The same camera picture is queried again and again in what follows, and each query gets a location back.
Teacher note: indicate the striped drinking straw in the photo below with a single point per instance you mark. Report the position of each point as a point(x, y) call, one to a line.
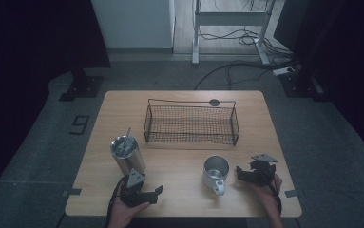
point(128, 133)

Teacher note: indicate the person's right hand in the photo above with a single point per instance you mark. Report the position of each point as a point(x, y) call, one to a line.
point(269, 190)

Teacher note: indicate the black stand base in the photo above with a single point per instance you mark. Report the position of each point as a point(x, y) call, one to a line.
point(83, 87)
point(300, 84)

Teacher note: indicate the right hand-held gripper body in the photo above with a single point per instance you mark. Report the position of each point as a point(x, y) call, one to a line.
point(260, 171)

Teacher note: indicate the white cabinet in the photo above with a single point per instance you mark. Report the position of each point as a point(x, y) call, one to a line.
point(135, 23)

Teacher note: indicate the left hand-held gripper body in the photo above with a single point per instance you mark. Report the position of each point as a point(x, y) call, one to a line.
point(134, 190)

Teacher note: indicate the white power strip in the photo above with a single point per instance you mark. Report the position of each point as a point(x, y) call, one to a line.
point(282, 71)

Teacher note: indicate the dark curtain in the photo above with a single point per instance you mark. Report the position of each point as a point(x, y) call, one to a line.
point(344, 47)
point(27, 47)

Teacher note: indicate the person's left hand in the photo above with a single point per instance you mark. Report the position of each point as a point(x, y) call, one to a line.
point(124, 212)

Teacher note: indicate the white metal desk frame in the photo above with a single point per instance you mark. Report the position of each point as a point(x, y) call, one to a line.
point(230, 19)

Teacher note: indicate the stainless steel tumbler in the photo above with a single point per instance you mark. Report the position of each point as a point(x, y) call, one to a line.
point(129, 159)

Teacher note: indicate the grey tape piece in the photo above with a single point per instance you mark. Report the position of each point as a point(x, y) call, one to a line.
point(291, 193)
point(72, 192)

